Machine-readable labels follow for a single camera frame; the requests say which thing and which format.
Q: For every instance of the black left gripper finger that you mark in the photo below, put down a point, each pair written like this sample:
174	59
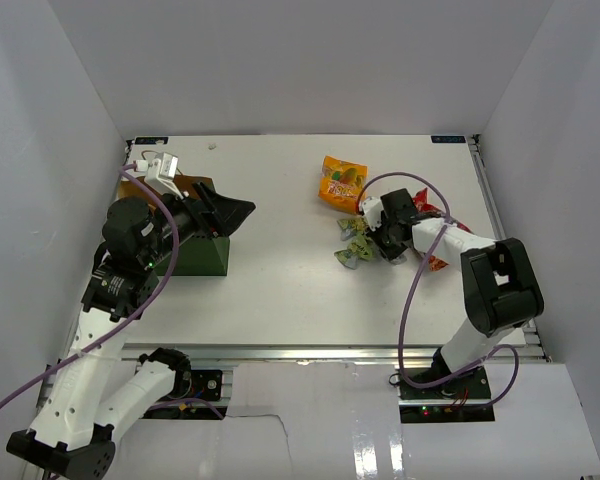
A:
232	213
207	208

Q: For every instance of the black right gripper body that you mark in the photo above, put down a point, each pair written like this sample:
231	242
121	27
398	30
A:
385	238

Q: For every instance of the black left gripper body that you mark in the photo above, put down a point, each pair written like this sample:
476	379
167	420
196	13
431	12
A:
188	219

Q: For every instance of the large red candy bag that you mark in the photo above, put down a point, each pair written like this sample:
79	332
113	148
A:
426	231

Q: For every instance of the silver candy packet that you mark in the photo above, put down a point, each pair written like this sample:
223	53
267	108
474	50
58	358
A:
400	259

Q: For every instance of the green candy packet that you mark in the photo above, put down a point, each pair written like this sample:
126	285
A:
359	249
351	226

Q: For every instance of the orange snack bag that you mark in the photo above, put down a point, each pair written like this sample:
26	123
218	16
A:
341	183

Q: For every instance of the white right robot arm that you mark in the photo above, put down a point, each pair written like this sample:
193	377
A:
500	289

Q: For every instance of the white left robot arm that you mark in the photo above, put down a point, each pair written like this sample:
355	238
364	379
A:
77	432

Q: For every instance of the blue table corner label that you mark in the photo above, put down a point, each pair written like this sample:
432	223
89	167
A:
448	139

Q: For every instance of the blue left corner label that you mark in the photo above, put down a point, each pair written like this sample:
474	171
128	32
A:
151	140

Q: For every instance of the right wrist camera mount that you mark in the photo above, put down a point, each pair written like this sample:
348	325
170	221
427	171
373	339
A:
371	210

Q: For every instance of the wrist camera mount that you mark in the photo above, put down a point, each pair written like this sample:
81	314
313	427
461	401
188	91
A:
160	170
371	210

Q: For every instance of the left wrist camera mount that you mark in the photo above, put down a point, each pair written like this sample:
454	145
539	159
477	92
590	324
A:
160	170

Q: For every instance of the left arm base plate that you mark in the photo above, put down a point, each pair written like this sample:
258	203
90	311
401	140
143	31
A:
204	385

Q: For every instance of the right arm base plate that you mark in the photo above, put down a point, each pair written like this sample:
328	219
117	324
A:
459	401

